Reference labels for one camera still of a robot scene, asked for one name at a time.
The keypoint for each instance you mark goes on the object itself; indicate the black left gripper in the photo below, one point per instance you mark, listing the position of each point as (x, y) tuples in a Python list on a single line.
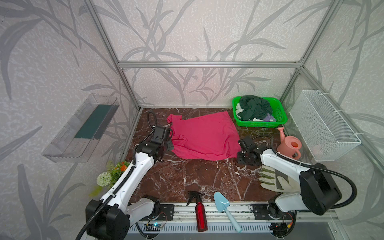
[(167, 141)]

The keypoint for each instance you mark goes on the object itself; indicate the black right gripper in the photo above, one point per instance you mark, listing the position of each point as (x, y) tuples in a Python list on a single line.
[(244, 147)]

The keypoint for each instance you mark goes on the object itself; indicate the magenta t-shirt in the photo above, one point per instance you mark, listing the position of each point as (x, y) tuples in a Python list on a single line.
[(212, 137)]

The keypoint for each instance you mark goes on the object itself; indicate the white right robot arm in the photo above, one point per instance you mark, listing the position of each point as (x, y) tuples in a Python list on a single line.
[(301, 187)]

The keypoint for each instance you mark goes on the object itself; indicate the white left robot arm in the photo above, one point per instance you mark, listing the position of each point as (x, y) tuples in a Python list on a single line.
[(111, 217)]

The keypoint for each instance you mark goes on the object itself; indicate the white green gardening glove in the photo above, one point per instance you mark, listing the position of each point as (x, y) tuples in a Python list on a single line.
[(275, 181)]

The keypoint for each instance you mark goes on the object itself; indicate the lavender garment in basket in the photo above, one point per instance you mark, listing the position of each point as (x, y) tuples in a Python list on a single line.
[(269, 118)]

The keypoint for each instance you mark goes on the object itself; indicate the pink watering can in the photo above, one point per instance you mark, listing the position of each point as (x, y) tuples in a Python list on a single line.
[(290, 146)]

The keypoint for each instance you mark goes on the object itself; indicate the white garment in basket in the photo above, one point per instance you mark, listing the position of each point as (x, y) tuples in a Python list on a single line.
[(239, 111)]

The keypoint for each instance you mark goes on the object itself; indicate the dark green t-shirt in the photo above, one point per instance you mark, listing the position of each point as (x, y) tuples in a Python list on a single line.
[(254, 108)]

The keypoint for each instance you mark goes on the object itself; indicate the green plastic laundry basket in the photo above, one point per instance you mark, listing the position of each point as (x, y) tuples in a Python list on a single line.
[(278, 113)]

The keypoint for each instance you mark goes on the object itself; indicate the light blue garden trowel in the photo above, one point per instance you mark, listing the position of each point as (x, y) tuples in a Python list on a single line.
[(222, 204)]

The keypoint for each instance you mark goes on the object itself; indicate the artificial flower bouquet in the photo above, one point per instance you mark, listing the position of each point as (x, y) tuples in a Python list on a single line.
[(108, 178)]

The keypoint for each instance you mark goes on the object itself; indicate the red spray bottle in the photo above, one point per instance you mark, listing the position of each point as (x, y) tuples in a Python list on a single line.
[(201, 219)]

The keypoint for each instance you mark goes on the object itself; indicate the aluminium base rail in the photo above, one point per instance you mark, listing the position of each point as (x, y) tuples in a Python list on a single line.
[(182, 219)]

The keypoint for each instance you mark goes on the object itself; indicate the clear plastic wall shelf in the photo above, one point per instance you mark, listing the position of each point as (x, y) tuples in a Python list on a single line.
[(78, 139)]

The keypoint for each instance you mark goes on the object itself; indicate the white wire mesh basket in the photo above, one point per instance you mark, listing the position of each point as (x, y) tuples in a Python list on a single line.
[(324, 130)]

